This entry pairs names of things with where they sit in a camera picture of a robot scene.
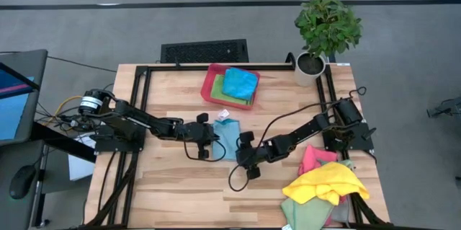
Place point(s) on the bright blue microfiber towel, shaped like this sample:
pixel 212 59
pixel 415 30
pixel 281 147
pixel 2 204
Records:
pixel 239 84

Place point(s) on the white box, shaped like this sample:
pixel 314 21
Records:
pixel 81 168

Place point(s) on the yellow microfiber towel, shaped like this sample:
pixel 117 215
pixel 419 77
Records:
pixel 324 183

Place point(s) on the red plastic tray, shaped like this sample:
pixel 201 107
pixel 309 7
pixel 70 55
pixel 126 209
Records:
pixel 206 91

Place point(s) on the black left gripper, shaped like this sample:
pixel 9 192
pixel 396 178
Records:
pixel 198 132

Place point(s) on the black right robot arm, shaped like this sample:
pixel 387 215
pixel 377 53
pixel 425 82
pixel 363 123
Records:
pixel 306 129

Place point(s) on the bright green microfiber towel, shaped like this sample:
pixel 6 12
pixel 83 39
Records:
pixel 218 91

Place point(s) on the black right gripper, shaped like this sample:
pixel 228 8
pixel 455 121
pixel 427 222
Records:
pixel 254 152

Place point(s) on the black mesh computer case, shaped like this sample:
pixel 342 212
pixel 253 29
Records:
pixel 205 51

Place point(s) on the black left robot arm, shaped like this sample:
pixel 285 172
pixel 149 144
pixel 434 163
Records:
pixel 144 118

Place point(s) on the grey monitor with blue screen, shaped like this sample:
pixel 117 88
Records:
pixel 14 114

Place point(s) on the sage green microfiber towel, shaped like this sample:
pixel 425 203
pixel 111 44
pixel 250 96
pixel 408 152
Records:
pixel 306 215

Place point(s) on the dark grey side desk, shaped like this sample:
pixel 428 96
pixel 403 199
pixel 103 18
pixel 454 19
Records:
pixel 11 154

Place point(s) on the green leafy plant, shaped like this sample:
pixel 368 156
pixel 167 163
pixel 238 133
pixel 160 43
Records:
pixel 327 24

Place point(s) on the pink microfiber towel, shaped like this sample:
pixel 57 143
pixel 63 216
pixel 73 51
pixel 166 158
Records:
pixel 311 158

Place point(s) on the light blue microfiber towel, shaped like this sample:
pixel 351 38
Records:
pixel 228 140

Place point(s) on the black computer mouse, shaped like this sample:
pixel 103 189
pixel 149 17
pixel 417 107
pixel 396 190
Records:
pixel 21 183

